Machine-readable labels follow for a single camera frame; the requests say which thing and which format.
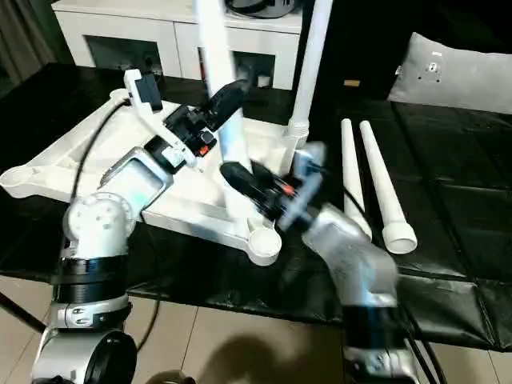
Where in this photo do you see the grey pillow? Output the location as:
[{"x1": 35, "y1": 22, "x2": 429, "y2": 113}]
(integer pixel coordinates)
[{"x1": 388, "y1": 32, "x2": 512, "y2": 105}]

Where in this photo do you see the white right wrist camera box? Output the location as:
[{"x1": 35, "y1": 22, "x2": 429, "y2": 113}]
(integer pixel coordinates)
[{"x1": 291, "y1": 142, "x2": 330, "y2": 182}]

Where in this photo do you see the white plastic table top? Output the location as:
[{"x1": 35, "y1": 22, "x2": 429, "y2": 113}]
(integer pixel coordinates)
[{"x1": 0, "y1": 86, "x2": 314, "y2": 266}]

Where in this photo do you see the grey curtain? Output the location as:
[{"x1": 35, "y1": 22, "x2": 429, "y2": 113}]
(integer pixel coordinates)
[{"x1": 0, "y1": 0, "x2": 66, "y2": 81}]

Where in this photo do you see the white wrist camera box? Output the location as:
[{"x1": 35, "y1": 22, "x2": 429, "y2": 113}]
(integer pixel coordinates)
[
  {"x1": 123, "y1": 70, "x2": 166, "y2": 114},
  {"x1": 291, "y1": 142, "x2": 330, "y2": 182}
]

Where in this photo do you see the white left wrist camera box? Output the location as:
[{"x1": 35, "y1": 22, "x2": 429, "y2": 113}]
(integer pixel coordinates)
[{"x1": 123, "y1": 70, "x2": 166, "y2": 114}]

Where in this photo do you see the white plastic table leg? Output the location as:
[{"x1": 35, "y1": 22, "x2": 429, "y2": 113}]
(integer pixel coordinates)
[
  {"x1": 360, "y1": 120, "x2": 418, "y2": 254},
  {"x1": 342, "y1": 118, "x2": 374, "y2": 241},
  {"x1": 288, "y1": 0, "x2": 334, "y2": 158},
  {"x1": 194, "y1": 0, "x2": 258, "y2": 229}
]

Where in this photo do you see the grey bag with black strap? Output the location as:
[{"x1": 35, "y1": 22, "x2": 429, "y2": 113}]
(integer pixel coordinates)
[{"x1": 226, "y1": 0, "x2": 303, "y2": 18}]

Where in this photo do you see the black metal frame strut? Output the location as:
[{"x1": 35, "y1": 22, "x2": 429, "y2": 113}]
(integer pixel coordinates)
[{"x1": 0, "y1": 290, "x2": 46, "y2": 334}]

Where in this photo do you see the white sideboard cabinet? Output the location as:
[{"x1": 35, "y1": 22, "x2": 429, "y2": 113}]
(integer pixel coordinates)
[{"x1": 52, "y1": 0, "x2": 305, "y2": 89}]

